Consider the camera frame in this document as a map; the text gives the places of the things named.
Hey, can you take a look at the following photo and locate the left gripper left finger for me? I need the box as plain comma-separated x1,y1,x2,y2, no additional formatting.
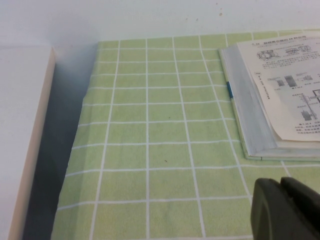
250,177,320,240

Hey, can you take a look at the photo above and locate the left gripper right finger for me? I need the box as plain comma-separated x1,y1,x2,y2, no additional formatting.
279,176,320,225

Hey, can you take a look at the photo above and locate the technical book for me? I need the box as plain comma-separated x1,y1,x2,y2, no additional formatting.
217,30,320,161

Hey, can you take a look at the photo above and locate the green checkered tablecloth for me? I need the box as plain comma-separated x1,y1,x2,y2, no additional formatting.
51,29,320,240

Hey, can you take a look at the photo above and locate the white board panel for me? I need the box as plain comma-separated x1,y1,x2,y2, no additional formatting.
0,44,57,240

